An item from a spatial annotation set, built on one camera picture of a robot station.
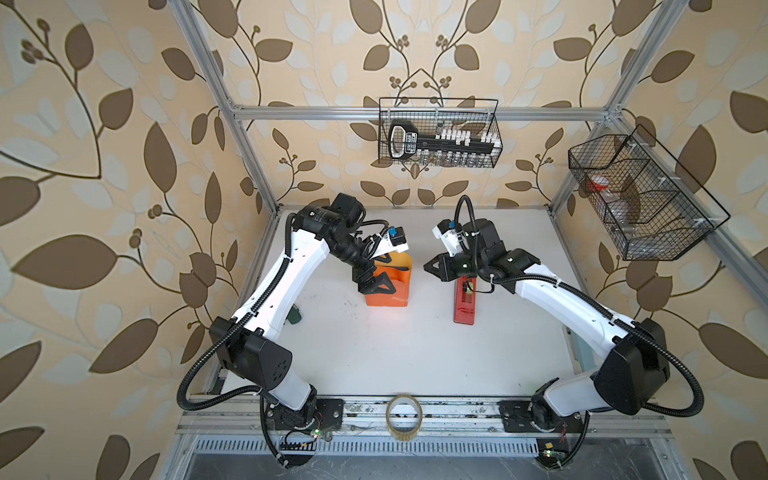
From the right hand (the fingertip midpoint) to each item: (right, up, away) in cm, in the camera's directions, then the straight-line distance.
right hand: (428, 269), depth 78 cm
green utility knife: (-40, -16, +13) cm, 45 cm away
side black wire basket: (+55, +16, -4) cm, 57 cm away
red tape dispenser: (+13, -11, +13) cm, 21 cm away
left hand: (-10, +1, -7) cm, 12 cm away
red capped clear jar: (+47, +24, +2) cm, 52 cm away
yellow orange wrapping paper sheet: (-8, -1, +4) cm, 9 cm away
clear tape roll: (-8, -40, -6) cm, 41 cm away
